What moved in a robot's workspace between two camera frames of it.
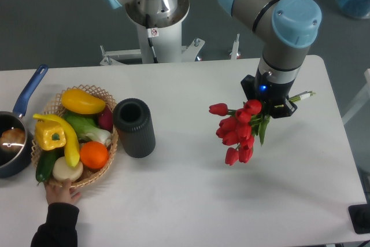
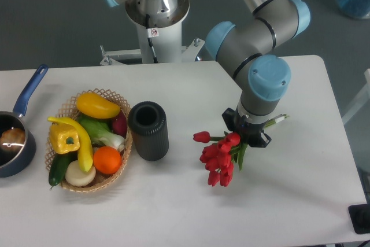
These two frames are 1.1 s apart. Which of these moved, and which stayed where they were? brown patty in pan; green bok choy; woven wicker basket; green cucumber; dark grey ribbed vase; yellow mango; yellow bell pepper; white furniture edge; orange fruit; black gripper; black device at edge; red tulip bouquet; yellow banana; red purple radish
Moved: red purple radish; green cucumber; yellow mango; green bok choy; yellow banana; black gripper; yellow bell pepper; orange fruit; red tulip bouquet; dark grey ribbed vase; woven wicker basket
Stayed: white furniture edge; brown patty in pan; black device at edge
